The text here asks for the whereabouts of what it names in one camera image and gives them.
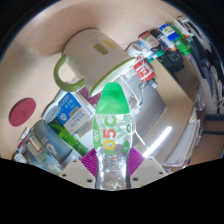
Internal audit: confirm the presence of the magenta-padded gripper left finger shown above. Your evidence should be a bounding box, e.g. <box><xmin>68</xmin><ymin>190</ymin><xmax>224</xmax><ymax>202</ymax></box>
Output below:
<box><xmin>58</xmin><ymin>147</ymin><xmax>101</xmax><ymax>190</ymax></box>

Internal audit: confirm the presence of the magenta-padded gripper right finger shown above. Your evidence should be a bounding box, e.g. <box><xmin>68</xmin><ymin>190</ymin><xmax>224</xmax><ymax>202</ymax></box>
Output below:
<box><xmin>126</xmin><ymin>147</ymin><xmax>169</xmax><ymax>190</ymax></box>

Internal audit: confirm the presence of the clear green-topped drink bottle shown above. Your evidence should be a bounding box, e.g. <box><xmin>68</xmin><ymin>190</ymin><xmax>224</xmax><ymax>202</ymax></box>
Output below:
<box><xmin>92</xmin><ymin>82</ymin><xmax>135</xmax><ymax>191</ymax></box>

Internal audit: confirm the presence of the white under-shelf light bar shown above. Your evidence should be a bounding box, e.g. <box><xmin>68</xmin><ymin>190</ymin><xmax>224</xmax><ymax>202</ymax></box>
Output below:
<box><xmin>142</xmin><ymin>125</ymin><xmax>173</xmax><ymax>159</ymax></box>

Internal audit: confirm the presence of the dark green glass bottle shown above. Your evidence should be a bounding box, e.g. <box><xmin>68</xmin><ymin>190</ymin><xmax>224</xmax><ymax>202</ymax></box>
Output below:
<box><xmin>48</xmin><ymin>121</ymin><xmax>90</xmax><ymax>158</ymax></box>

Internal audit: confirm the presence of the blue and white carton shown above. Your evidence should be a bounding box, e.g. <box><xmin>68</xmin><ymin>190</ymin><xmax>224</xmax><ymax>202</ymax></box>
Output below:
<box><xmin>56</xmin><ymin>92</ymin><xmax>95</xmax><ymax>135</ymax></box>

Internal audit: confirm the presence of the magenta foil pouch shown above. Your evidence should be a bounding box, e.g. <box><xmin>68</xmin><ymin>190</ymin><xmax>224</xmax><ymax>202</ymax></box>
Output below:
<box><xmin>78</xmin><ymin>85</ymin><xmax>102</xmax><ymax>108</ymax></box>

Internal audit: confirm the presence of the red and white canister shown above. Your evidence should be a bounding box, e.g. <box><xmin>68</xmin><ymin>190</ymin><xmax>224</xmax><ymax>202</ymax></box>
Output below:
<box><xmin>132</xmin><ymin>56</ymin><xmax>156</xmax><ymax>83</ymax></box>

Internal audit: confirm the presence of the green plastic bottle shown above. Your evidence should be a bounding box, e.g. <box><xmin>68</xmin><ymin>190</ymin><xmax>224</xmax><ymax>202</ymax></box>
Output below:
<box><xmin>173</xmin><ymin>32</ymin><xmax>195</xmax><ymax>55</ymax></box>

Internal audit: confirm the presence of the white bottle with blue label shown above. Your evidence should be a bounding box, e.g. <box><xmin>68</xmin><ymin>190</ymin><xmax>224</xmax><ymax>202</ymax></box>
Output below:
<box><xmin>157</xmin><ymin>22</ymin><xmax>180</xmax><ymax>41</ymax></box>

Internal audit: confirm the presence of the white mug with green handle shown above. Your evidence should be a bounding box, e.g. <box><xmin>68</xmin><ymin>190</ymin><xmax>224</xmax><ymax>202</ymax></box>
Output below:
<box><xmin>53</xmin><ymin>27</ymin><xmax>138</xmax><ymax>99</ymax></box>

